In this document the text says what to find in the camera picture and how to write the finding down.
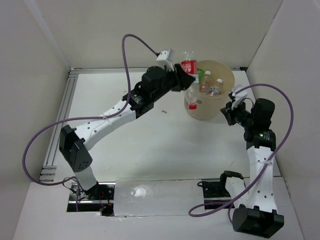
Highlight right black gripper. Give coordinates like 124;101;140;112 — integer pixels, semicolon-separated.
220;97;255;128

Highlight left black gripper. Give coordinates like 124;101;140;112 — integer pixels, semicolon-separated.
152;64;196;102

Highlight red label water bottle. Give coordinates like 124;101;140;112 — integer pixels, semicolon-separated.
180;50;199;110

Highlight green plastic bottle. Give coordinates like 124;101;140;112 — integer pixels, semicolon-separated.
197;68;205;82

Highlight blue white label bottle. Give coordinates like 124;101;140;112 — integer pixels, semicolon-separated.
208;78;224;96

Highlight clear bottle white cap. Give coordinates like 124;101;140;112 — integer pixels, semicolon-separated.
199;70;211;94

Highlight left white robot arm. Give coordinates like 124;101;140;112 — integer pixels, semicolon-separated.
59;64;195;200

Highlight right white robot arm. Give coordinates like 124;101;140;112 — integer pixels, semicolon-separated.
218;98;285;239

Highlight beige paper bucket bin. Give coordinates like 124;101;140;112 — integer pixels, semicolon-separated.
184;60;236;120

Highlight white taped cover sheet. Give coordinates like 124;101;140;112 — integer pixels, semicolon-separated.
113;179;204;217

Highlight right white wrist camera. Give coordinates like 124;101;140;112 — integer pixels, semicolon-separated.
229;84;248;110

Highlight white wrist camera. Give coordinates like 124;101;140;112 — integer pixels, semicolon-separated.
156;48;175;72
229;84;248;110

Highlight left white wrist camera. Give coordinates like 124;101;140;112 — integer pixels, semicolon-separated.
156;48;175;72

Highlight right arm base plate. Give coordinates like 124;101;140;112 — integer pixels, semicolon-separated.
197;174;234;210

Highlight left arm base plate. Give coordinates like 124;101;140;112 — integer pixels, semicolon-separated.
66;182;116;217

